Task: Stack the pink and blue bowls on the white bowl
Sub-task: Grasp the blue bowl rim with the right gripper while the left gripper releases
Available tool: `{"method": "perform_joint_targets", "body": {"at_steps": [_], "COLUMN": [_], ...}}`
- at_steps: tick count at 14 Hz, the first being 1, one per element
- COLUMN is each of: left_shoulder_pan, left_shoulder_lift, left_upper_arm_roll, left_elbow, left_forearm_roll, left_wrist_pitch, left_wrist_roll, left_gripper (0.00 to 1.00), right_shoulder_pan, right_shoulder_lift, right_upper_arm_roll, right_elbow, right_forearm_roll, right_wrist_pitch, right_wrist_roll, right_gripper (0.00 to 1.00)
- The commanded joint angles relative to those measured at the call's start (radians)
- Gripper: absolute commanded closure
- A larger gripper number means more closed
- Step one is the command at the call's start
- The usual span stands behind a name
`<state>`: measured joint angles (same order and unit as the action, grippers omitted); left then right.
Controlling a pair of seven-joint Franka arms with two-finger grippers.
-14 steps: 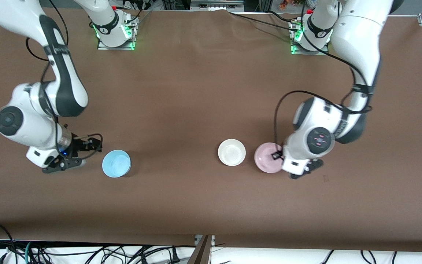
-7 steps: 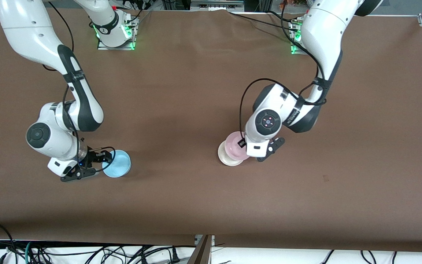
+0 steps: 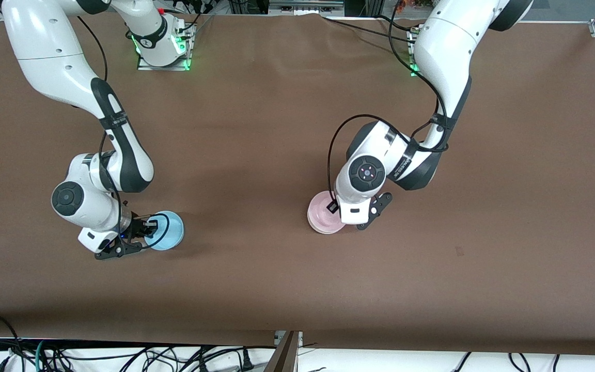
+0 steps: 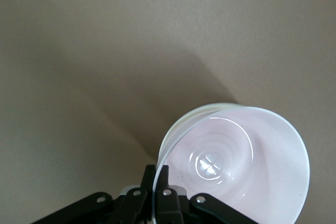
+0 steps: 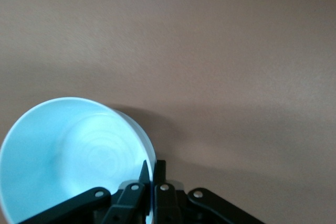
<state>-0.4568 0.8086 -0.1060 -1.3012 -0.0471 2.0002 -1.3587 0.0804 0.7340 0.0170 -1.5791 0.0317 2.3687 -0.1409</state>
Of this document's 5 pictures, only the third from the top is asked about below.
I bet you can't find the pink plastic bowl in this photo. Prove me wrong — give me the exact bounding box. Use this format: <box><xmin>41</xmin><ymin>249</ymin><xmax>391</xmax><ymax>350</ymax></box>
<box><xmin>308</xmin><ymin>191</ymin><xmax>345</xmax><ymax>228</ymax></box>

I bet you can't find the blue plastic bowl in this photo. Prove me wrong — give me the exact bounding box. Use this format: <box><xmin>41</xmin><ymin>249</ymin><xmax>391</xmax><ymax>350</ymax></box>
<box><xmin>145</xmin><ymin>211</ymin><xmax>185</xmax><ymax>252</ymax></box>

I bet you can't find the white plastic bowl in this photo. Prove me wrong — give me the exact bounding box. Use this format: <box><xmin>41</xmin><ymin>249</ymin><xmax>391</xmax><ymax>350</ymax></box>
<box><xmin>307</xmin><ymin>207</ymin><xmax>348</xmax><ymax>235</ymax></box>

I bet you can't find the brown table cover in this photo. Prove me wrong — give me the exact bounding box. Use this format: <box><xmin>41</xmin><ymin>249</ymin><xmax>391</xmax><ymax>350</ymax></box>
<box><xmin>0</xmin><ymin>13</ymin><xmax>595</xmax><ymax>357</ymax></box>

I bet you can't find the aluminium profile bar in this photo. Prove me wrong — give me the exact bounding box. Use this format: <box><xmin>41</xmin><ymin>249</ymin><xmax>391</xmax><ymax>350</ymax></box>
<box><xmin>264</xmin><ymin>331</ymin><xmax>304</xmax><ymax>372</ymax></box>

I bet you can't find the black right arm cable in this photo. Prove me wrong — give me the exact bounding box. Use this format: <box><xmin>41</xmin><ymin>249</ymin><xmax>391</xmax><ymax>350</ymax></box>
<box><xmin>74</xmin><ymin>14</ymin><xmax>172</xmax><ymax>251</ymax></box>

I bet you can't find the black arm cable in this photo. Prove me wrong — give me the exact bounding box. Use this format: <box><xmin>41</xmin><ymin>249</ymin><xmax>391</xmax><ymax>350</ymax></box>
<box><xmin>74</xmin><ymin>14</ymin><xmax>172</xmax><ymax>251</ymax></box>
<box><xmin>327</xmin><ymin>0</ymin><xmax>450</xmax><ymax>203</ymax></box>

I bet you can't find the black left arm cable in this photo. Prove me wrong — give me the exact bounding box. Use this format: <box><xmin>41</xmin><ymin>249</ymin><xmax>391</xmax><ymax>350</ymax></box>
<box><xmin>327</xmin><ymin>0</ymin><xmax>450</xmax><ymax>203</ymax></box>

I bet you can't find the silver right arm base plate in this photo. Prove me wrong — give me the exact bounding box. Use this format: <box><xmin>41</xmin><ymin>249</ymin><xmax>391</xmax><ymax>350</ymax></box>
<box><xmin>137</xmin><ymin>21</ymin><xmax>196</xmax><ymax>72</ymax></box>

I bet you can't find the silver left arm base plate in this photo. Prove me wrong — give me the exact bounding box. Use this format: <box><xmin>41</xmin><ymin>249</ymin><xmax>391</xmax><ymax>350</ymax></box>
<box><xmin>407</xmin><ymin>28</ymin><xmax>421</xmax><ymax>78</ymax></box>

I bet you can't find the black cable lying on cover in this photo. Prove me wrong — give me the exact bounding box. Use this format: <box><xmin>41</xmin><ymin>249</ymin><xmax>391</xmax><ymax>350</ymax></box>
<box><xmin>321</xmin><ymin>14</ymin><xmax>417</xmax><ymax>43</ymax></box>

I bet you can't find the silver aluminium frame rail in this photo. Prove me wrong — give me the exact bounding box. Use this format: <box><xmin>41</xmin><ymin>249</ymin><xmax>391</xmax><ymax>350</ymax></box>
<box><xmin>269</xmin><ymin>0</ymin><xmax>345</xmax><ymax>15</ymax></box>

